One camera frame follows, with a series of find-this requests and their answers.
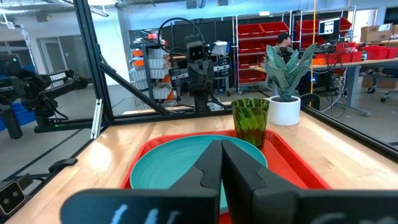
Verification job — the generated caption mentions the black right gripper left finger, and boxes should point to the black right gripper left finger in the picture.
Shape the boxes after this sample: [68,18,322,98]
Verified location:
[60,139,223,224]

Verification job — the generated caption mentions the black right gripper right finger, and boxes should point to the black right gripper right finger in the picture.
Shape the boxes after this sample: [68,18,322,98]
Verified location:
[221,139,398,224]

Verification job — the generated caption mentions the red plastic tray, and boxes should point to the red plastic tray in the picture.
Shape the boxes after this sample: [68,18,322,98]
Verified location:
[119,129,332,224]

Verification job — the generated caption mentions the teal round plate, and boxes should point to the teal round plate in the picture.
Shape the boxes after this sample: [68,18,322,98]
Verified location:
[129,134,268,215]

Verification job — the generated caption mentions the green faceted glass cup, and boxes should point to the green faceted glass cup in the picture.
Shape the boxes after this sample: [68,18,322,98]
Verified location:
[230,98,271,149]

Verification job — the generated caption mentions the rack with white bins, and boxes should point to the rack with white bins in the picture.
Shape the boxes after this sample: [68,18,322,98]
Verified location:
[129,29,175,110]

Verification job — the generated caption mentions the shelf with red bins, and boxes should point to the shelf with red bins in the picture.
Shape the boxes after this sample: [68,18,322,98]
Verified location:
[292,9,355,50]
[233,14,295,95]

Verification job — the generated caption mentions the green snake plant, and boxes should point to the green snake plant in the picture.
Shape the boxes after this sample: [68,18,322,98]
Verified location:
[262,42,318,102]

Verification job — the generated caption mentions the black clamp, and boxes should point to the black clamp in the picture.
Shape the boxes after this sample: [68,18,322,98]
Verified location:
[48,157,78,174]

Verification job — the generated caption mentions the white plant pot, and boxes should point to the white plant pot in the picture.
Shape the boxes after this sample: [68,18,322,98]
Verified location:
[267,95,302,127]

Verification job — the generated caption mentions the person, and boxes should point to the person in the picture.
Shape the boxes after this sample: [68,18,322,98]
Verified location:
[264,32,301,94]

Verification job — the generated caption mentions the black chair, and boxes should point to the black chair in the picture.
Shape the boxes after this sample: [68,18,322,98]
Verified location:
[300,92,321,110]

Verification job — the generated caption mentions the wooden-top desk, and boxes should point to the wooden-top desk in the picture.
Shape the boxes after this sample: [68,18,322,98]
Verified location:
[248,57,398,118]

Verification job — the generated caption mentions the white-screen monitor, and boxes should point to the white-screen monitor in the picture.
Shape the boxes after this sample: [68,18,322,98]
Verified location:
[318,17,342,36]

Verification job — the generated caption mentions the blue bins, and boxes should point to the blue bins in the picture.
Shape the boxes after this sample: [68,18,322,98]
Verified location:
[0,102,35,131]

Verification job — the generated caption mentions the red bin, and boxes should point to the red bin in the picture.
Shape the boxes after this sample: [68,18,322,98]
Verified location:
[364,45,389,60]
[335,42,364,64]

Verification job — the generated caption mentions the cardboard box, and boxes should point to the cardboard box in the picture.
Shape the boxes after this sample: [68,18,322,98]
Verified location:
[360,23,394,43]

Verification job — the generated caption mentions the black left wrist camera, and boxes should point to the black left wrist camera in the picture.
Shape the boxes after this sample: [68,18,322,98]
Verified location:
[187,41,206,62]

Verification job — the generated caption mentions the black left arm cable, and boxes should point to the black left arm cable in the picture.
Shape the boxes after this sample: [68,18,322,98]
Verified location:
[157,17,206,58]

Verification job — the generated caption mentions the silver frame bracket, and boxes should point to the silver frame bracket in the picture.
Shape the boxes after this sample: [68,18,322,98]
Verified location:
[90,98,104,140]

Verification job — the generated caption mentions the black aluminium rig frame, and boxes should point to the black aluminium rig frame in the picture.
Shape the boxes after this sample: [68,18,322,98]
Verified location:
[34,0,398,162]

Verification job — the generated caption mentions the yellow hanging cable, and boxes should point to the yellow hanging cable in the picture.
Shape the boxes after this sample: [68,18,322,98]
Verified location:
[310,0,317,94]

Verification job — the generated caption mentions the black stereo camera box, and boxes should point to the black stereo camera box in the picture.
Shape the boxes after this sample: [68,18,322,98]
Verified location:
[0,180,26,216]

